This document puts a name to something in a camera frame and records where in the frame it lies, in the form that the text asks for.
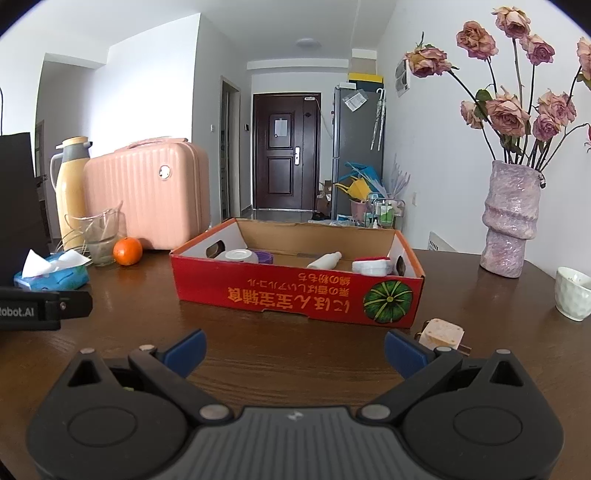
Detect dark brown door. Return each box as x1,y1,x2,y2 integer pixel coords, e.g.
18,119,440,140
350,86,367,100
252,92,321,211

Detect beige cardboard box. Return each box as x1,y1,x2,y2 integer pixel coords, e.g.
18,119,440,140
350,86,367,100
350,48,380,75

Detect folded clear umbrella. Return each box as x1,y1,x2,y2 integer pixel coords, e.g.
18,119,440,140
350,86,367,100
370,87,387,151

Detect dried lavender bunch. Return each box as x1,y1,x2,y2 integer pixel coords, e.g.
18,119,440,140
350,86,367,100
385,154,412,186

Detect glass pitcher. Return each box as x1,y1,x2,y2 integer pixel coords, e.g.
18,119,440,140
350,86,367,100
64,208,128,268

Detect white spray bottle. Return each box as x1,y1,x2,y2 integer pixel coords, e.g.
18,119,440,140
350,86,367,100
307,251,344,271

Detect black paper bag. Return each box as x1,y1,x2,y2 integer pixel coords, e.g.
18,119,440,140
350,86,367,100
0,132,51,288

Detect dried pink roses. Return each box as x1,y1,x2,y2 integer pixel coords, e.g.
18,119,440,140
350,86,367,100
405,5,591,169

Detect white ribbed cup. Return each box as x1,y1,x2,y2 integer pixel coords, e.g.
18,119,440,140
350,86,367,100
553,266,591,322

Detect yellow box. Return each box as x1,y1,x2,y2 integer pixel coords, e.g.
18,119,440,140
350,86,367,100
346,71,385,86

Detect yellow thermos jug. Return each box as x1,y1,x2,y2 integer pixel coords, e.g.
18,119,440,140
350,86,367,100
49,136,93,253

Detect beige plug adapter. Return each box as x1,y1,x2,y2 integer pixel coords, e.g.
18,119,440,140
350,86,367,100
417,317,473,359

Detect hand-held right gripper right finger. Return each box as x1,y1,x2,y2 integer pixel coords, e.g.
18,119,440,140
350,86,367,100
358,330,523,425

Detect orange tangerine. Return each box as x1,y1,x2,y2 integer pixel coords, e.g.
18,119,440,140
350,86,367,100
113,237,144,267

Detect purple ceramic vase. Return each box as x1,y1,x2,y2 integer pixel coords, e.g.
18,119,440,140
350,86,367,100
479,160,546,280

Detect clear plastic bead box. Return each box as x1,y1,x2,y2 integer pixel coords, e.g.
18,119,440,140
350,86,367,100
214,251,260,265

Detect blue tissue pack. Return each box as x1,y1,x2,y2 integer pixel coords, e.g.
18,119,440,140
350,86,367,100
13,248,92,292

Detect red cardboard box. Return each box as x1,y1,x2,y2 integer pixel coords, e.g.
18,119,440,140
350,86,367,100
169,218,426,330

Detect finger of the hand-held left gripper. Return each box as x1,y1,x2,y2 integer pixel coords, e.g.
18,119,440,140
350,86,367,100
56,290,93,320

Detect grey refrigerator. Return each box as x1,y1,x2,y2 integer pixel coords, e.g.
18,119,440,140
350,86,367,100
334,84,385,220

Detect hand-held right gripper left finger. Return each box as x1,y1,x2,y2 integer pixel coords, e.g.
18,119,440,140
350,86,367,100
68,329,234,425

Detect white wall heater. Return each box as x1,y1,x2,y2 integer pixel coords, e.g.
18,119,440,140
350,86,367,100
428,230,458,253

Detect pink suitcase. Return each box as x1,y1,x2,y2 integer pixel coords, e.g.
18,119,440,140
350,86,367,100
83,137,210,251

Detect blue and yellow hangers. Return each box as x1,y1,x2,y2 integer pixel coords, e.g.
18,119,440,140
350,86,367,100
334,160,382,195

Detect small trolley with bottles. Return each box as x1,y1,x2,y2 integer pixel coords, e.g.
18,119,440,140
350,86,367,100
366,196,405,231

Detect white red lint brush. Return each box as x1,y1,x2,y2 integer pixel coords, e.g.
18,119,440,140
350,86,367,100
351,256,393,278

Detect wall calendar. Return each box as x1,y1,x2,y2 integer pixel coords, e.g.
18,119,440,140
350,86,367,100
394,59,412,98

